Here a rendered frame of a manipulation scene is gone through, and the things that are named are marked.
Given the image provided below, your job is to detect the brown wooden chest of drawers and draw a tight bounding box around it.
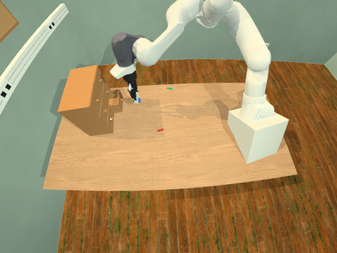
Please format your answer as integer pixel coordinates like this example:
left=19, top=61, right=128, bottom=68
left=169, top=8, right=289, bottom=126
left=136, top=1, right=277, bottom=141
left=58, top=65, right=113, bottom=136

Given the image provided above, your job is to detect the brown wooden drawer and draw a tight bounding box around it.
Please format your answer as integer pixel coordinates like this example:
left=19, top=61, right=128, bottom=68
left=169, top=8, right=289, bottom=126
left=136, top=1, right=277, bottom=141
left=99, top=98, right=108, bottom=124
left=107, top=108, right=114, bottom=131
left=109, top=89, right=123, bottom=113
left=90, top=86, right=101, bottom=116
left=102, top=80, right=110, bottom=104
left=94, top=67, right=104, bottom=94

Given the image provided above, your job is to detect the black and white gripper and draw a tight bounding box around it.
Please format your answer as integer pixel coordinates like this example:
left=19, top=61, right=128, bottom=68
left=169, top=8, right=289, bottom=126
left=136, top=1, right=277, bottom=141
left=123, top=70, right=139, bottom=104

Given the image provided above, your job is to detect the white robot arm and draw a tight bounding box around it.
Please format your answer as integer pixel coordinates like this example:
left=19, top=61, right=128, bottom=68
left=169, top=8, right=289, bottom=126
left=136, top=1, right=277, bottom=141
left=110, top=0, right=277, bottom=124

